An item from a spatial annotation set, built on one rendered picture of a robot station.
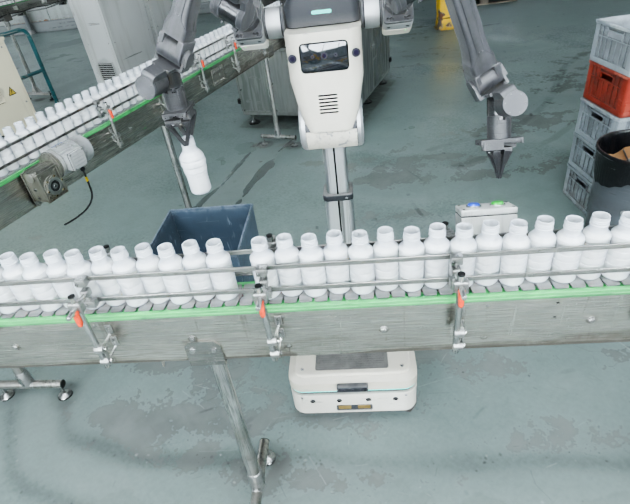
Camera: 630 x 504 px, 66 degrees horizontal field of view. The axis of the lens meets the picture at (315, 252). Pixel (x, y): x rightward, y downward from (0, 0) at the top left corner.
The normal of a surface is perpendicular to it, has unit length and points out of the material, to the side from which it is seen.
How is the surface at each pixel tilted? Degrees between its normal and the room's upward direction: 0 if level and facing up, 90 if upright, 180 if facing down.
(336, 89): 90
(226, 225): 90
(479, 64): 97
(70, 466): 0
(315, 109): 90
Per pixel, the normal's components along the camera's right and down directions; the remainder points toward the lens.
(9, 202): 0.93, 0.12
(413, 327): -0.04, 0.58
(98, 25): -0.36, 0.57
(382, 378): -0.12, -0.39
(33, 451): -0.11, -0.81
